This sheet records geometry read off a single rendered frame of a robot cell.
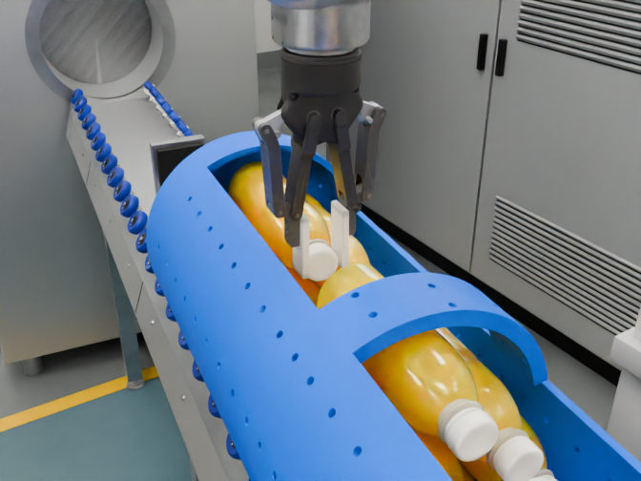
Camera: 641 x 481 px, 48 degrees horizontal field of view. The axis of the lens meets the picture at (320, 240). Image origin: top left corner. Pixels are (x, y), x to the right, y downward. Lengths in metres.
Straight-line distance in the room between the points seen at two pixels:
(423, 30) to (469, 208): 0.69
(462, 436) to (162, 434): 1.82
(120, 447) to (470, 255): 1.45
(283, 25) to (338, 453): 0.36
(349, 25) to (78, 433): 1.91
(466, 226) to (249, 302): 2.20
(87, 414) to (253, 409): 1.83
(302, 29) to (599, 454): 0.44
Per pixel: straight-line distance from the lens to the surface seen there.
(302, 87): 0.66
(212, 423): 0.96
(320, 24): 0.64
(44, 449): 2.37
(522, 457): 0.63
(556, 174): 2.46
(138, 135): 1.89
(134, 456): 2.27
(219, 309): 0.72
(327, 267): 0.78
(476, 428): 0.57
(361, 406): 0.54
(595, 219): 2.40
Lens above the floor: 1.56
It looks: 28 degrees down
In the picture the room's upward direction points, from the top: straight up
